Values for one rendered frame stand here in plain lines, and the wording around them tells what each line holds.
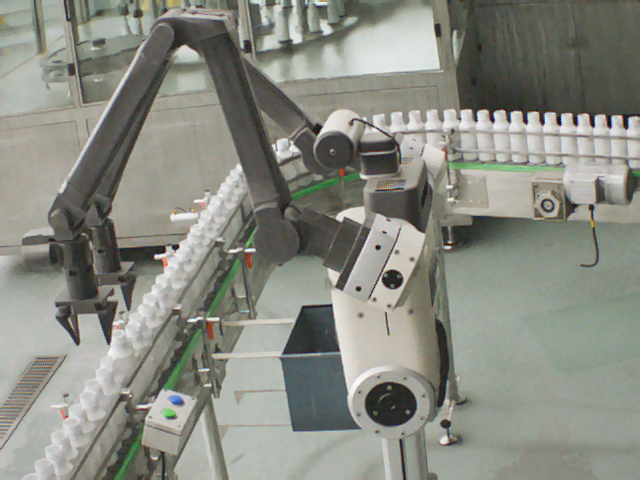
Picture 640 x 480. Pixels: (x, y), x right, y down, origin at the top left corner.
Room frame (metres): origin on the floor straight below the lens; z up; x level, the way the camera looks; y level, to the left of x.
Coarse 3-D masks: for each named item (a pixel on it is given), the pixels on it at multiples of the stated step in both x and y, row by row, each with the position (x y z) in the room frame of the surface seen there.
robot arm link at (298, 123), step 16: (192, 48) 2.51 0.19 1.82; (256, 80) 2.49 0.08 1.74; (272, 80) 2.51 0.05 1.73; (256, 96) 2.49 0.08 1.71; (272, 96) 2.48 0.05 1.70; (288, 96) 2.50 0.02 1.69; (272, 112) 2.49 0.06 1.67; (288, 112) 2.48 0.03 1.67; (304, 112) 2.49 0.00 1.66; (288, 128) 2.48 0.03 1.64; (304, 128) 2.47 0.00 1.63; (304, 144) 2.45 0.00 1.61; (304, 160) 2.45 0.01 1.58
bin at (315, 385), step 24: (312, 312) 3.23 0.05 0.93; (288, 336) 3.04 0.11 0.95; (312, 336) 3.23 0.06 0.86; (336, 336) 3.21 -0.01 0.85; (288, 360) 2.93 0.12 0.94; (312, 360) 2.92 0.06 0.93; (336, 360) 2.91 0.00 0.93; (288, 384) 2.93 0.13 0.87; (312, 384) 2.92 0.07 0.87; (336, 384) 2.91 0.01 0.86; (312, 408) 2.92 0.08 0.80; (336, 408) 2.91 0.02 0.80
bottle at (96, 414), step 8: (88, 392) 2.40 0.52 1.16; (80, 400) 2.38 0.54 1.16; (88, 400) 2.37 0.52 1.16; (96, 400) 2.38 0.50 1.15; (88, 408) 2.37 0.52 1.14; (96, 408) 2.38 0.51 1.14; (88, 416) 2.36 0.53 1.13; (96, 416) 2.37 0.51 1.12; (104, 416) 2.38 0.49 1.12; (96, 424) 2.36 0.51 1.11; (104, 432) 2.37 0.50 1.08; (104, 440) 2.36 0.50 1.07; (112, 440) 2.38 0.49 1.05; (104, 448) 2.36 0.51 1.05; (104, 456) 2.36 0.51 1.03; (112, 456) 2.37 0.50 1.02; (112, 464) 2.37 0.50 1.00
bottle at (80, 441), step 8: (64, 424) 2.26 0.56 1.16; (72, 424) 2.27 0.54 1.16; (80, 424) 2.27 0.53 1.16; (72, 432) 2.26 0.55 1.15; (80, 432) 2.26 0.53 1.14; (72, 440) 2.25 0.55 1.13; (80, 440) 2.26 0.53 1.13; (88, 440) 2.27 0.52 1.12; (80, 448) 2.25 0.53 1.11; (80, 456) 2.24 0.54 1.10; (88, 456) 2.25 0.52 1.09; (88, 464) 2.25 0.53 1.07; (96, 464) 2.27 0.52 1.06; (88, 472) 2.25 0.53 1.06; (96, 472) 2.26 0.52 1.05
